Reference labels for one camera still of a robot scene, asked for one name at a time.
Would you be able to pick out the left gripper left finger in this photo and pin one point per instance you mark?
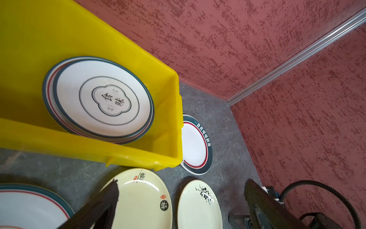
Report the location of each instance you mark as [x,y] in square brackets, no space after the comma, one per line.
[98,213]

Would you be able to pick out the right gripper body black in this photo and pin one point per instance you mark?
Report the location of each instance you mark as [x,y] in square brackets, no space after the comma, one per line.
[319,221]

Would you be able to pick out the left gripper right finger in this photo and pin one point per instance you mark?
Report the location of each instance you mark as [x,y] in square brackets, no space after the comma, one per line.
[265,212]

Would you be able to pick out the cream plate small motifs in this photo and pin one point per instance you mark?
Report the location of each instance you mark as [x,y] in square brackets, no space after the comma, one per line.
[144,201]

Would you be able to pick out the cream plate black brushstroke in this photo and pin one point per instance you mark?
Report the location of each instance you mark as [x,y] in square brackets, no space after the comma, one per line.
[198,207]

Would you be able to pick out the white plate green rim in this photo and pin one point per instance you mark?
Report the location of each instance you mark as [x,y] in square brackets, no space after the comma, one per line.
[196,147]
[26,206]

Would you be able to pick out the white plate green quatrefoil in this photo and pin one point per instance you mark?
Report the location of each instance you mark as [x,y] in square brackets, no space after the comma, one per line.
[104,99]

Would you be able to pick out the yellow plastic bin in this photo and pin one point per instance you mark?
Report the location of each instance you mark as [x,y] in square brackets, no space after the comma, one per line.
[36,35]

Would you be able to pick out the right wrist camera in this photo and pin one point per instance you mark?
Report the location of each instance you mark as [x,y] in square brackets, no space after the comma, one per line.
[274,194]

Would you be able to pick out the right aluminium corner post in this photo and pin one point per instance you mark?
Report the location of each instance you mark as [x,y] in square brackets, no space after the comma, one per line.
[320,44]

